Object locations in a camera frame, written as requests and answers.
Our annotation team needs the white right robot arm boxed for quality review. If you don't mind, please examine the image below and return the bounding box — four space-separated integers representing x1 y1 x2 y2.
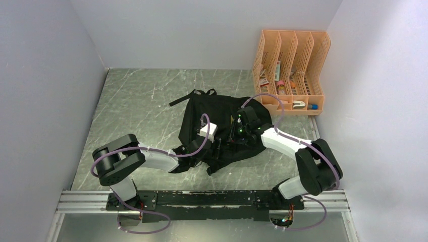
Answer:
231 106 343 209

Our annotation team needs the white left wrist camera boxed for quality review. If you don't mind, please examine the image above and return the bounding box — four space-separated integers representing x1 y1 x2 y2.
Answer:
198 123 218 140

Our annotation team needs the black student backpack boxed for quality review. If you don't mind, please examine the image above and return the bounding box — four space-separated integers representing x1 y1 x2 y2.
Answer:
169 89 273 175

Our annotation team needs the pink bottle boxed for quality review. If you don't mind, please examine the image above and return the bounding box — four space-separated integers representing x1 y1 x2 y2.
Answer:
276 80 287 95

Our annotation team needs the white stapler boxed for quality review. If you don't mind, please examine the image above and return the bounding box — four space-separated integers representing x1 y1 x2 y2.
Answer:
292 100 306 109

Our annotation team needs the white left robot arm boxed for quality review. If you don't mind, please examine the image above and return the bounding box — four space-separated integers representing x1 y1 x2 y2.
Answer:
90 134 214 210

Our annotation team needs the white red staples box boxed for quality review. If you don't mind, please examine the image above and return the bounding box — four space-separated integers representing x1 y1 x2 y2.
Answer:
259 78 269 88

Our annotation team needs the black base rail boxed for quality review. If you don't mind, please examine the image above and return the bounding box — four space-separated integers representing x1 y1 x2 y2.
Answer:
127 190 304 223

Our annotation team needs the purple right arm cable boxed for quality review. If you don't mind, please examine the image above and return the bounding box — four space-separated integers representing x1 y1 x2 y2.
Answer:
240 93 340 232

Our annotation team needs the tall white green box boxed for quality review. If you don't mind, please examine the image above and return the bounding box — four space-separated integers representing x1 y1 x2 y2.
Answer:
274 60 281 82

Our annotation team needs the orange plastic desk organizer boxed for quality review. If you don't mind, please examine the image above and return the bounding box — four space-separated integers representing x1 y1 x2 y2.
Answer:
252 30 331 116

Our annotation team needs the grey blue sharpener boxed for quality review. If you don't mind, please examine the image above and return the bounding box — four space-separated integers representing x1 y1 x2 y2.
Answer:
307 104 318 110

